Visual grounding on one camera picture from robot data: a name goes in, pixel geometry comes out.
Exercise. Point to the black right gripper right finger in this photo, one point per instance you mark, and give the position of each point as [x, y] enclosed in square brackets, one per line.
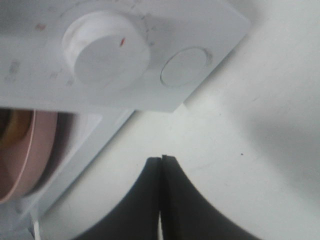
[187, 215]

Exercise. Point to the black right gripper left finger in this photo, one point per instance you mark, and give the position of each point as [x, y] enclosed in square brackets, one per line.
[136, 216]

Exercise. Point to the pink round plate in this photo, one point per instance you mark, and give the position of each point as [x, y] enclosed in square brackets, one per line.
[42, 136]

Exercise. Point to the round white door button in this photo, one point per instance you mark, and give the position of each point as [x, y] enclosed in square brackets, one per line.
[185, 67]

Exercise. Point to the white microwave knob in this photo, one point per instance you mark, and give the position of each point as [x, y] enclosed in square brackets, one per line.
[105, 50]

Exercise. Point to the toy burger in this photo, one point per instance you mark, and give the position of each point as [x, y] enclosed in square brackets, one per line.
[14, 139]

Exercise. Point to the white microwave oven body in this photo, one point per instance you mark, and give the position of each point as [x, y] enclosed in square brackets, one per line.
[34, 74]

